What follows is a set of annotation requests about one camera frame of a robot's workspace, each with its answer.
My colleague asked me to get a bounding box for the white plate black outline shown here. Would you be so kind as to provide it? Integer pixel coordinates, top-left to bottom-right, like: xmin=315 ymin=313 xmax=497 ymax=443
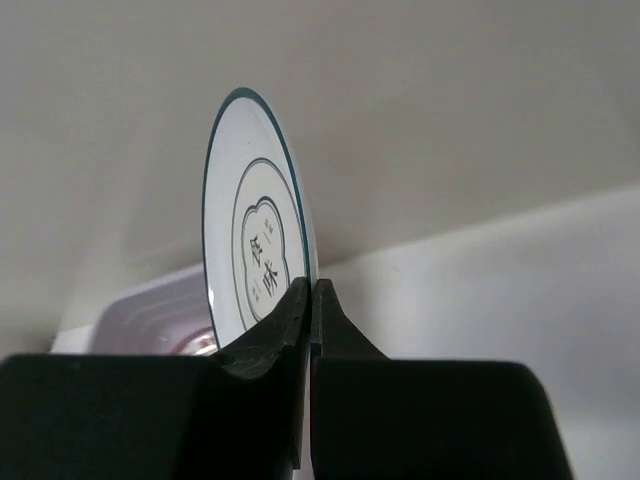
xmin=201 ymin=87 xmax=318 ymax=348

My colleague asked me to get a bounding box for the lavender plastic bin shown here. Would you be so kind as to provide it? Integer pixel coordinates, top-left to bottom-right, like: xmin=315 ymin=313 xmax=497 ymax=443
xmin=88 ymin=264 xmax=213 ymax=355

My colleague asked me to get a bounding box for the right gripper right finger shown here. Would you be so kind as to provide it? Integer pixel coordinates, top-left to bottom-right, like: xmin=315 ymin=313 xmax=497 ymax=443
xmin=310 ymin=279 xmax=572 ymax=479

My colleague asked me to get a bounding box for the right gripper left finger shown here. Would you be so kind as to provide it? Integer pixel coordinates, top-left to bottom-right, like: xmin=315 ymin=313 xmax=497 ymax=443
xmin=1 ymin=278 xmax=311 ymax=479

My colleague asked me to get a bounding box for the pink plastic plate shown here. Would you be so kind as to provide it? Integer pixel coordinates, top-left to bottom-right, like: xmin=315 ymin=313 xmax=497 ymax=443
xmin=171 ymin=328 xmax=218 ymax=356

